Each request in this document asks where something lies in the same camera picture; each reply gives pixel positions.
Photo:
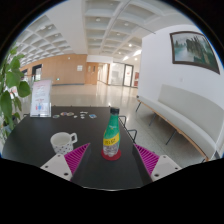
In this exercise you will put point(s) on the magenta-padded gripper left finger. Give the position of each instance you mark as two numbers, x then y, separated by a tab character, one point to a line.
58	165

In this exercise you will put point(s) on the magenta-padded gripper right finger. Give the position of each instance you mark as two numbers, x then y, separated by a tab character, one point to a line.
165	166

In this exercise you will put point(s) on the green plastic drink bottle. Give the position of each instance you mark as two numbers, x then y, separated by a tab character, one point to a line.
112	133

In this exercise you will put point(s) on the white polka dot mug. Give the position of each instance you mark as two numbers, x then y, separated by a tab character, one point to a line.
61	143

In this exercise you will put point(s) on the black metal chair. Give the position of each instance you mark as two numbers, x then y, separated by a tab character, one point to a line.
124	117
134	131

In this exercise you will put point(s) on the small round green badge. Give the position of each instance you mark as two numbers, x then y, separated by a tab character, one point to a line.
56	116

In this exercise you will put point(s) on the small round colourful badge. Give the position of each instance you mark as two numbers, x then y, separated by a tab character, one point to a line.
63	114
70	114

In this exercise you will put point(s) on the flat round red coaster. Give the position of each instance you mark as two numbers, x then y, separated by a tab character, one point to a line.
111	157

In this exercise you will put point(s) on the long white bench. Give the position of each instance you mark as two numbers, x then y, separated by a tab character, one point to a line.
186	113

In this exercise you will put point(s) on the small blue rectangular sticker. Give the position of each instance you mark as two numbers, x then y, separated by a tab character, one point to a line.
92	116

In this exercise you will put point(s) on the clear acrylic sign stand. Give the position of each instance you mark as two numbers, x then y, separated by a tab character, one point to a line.
41	98

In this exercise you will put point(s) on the green leafy potted plant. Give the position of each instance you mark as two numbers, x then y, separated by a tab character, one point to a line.
11	96

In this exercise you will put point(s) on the framed landscape picture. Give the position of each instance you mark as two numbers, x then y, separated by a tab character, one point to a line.
195	51

